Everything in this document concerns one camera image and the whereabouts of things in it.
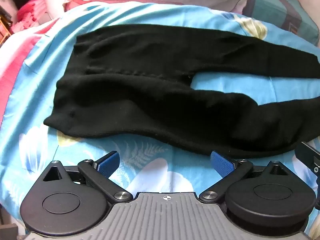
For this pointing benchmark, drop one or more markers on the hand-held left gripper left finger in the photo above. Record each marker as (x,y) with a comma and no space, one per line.
(110,162)

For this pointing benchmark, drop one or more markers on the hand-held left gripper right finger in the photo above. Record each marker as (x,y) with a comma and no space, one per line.
(221,164)

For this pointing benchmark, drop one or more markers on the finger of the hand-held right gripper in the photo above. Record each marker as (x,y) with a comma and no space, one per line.
(310,156)

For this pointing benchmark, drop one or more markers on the black pants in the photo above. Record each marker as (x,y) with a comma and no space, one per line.
(140,92)

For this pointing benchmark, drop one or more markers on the teal striped pillow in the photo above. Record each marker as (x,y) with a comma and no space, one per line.
(277,7)

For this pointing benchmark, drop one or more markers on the blue and pink floral blanket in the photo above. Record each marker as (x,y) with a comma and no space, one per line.
(155,15)

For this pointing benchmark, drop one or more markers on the pink towel pile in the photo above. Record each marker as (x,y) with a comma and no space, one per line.
(30,15)

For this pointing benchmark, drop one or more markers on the wooden shelf rack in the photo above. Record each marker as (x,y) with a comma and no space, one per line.
(5,25)

